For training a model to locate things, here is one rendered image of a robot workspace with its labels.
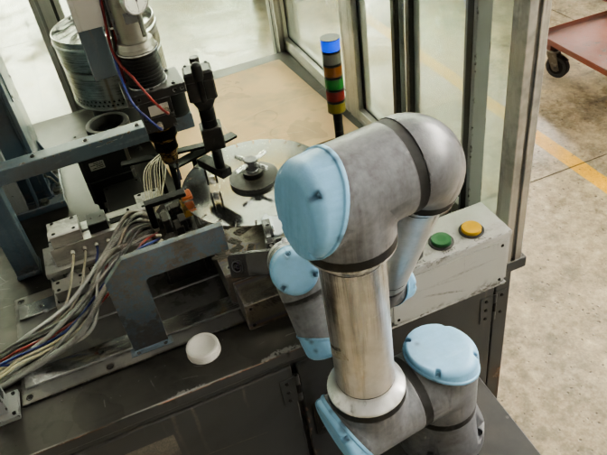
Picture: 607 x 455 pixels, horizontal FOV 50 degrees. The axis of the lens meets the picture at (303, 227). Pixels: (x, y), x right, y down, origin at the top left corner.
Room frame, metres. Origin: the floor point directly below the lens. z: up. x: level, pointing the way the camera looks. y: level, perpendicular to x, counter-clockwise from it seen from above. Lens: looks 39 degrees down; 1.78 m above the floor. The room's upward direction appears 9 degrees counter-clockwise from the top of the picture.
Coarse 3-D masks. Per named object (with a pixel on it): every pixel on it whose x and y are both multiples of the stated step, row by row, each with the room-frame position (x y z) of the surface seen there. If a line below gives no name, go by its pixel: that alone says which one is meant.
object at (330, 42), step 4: (324, 36) 1.43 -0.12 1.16; (328, 36) 1.42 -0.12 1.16; (332, 36) 1.42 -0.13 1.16; (336, 36) 1.42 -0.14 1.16; (320, 40) 1.42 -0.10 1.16; (324, 40) 1.41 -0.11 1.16; (328, 40) 1.40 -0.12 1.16; (332, 40) 1.40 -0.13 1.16; (336, 40) 1.40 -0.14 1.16; (324, 44) 1.40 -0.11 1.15; (328, 44) 1.40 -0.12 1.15; (332, 44) 1.40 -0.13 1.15; (336, 44) 1.40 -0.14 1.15; (324, 48) 1.40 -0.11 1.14; (328, 48) 1.40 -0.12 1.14; (332, 48) 1.40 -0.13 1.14; (336, 48) 1.40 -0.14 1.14; (340, 48) 1.41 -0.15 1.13; (324, 52) 1.40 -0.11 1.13; (328, 52) 1.40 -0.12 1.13; (332, 52) 1.40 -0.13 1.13
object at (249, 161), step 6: (264, 150) 1.24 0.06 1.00; (234, 156) 1.24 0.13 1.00; (240, 156) 1.23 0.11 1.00; (252, 156) 1.21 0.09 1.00; (258, 156) 1.22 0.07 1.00; (246, 162) 1.20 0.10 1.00; (252, 162) 1.19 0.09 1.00; (258, 162) 1.19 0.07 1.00; (240, 168) 1.18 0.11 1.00; (246, 168) 1.19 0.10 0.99; (252, 168) 1.19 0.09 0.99; (264, 168) 1.17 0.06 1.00
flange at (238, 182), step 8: (272, 168) 1.22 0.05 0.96; (232, 176) 1.22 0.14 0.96; (240, 176) 1.21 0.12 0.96; (248, 176) 1.19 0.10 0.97; (256, 176) 1.18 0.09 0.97; (264, 176) 1.19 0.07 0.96; (272, 176) 1.19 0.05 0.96; (232, 184) 1.18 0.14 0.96; (240, 184) 1.18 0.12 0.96; (248, 184) 1.17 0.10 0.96; (256, 184) 1.17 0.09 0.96; (264, 184) 1.16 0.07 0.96; (272, 184) 1.17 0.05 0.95; (240, 192) 1.16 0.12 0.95; (248, 192) 1.15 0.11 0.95; (256, 192) 1.15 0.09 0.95
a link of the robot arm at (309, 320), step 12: (300, 300) 0.73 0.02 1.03; (312, 300) 0.73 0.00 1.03; (288, 312) 0.73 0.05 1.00; (300, 312) 0.72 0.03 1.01; (312, 312) 0.72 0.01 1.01; (324, 312) 0.72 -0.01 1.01; (300, 324) 0.71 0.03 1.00; (312, 324) 0.71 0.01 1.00; (324, 324) 0.71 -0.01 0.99; (300, 336) 0.71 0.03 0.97; (312, 336) 0.70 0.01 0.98; (324, 336) 0.69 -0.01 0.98; (312, 348) 0.69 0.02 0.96; (324, 348) 0.68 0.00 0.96
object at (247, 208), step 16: (240, 144) 1.36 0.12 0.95; (256, 144) 1.35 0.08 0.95; (272, 144) 1.34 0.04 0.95; (288, 144) 1.32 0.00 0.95; (304, 144) 1.31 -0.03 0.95; (224, 160) 1.30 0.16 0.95; (272, 160) 1.27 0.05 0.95; (192, 176) 1.26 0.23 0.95; (208, 176) 1.25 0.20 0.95; (192, 192) 1.19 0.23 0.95; (208, 192) 1.18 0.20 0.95; (224, 192) 1.17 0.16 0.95; (272, 192) 1.14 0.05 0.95; (192, 208) 1.13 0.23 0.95; (208, 208) 1.12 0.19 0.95; (224, 208) 1.12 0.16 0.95; (240, 208) 1.11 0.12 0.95; (256, 208) 1.10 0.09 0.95; (272, 208) 1.09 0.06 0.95; (224, 224) 1.06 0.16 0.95; (240, 224) 1.05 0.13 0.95
